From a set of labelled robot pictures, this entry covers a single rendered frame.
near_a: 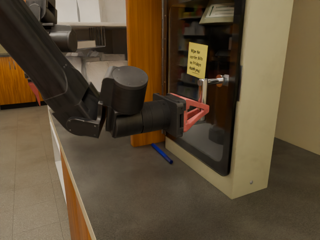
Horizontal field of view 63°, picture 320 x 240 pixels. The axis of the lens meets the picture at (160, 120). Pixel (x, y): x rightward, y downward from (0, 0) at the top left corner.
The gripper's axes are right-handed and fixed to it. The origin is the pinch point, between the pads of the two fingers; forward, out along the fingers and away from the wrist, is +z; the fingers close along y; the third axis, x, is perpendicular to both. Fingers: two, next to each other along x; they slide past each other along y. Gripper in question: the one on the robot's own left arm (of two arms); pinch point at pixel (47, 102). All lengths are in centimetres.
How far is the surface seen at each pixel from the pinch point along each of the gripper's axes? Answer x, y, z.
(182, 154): -24.0, 32.4, 14.3
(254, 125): -46, 37, 0
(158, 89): -8.6, 32.6, -2.3
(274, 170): -40, 52, 17
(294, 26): -22, 75, -21
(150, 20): -8.9, 30.2, -23.1
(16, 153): 241, -26, 106
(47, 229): 89, -6, 109
